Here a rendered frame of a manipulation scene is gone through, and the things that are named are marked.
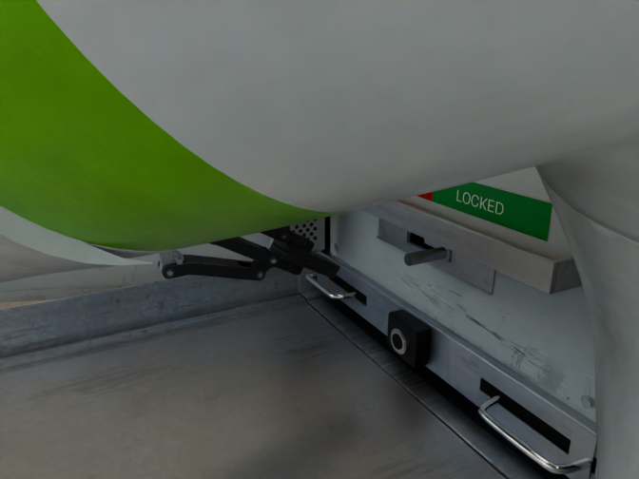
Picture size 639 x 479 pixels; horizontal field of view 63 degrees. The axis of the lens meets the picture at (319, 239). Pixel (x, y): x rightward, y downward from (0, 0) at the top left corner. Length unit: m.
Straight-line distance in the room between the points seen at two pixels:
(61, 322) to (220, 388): 0.26
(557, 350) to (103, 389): 0.51
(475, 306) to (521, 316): 0.06
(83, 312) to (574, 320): 0.62
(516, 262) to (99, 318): 0.57
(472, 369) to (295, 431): 0.20
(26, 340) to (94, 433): 0.23
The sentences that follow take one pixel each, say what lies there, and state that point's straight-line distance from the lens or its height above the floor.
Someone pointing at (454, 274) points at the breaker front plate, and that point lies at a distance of 0.60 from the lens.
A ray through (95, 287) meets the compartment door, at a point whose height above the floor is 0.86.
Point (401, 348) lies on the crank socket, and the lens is 0.65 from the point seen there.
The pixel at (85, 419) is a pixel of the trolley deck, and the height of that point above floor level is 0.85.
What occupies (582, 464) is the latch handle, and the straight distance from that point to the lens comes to 0.53.
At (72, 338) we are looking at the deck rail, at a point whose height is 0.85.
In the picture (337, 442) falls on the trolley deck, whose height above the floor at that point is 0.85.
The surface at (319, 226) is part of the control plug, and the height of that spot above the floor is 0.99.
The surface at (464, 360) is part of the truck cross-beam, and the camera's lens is 0.61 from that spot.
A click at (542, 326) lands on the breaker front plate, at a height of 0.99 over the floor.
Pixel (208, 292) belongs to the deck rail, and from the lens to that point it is 0.83.
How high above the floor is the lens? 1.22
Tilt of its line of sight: 19 degrees down
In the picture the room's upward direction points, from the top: straight up
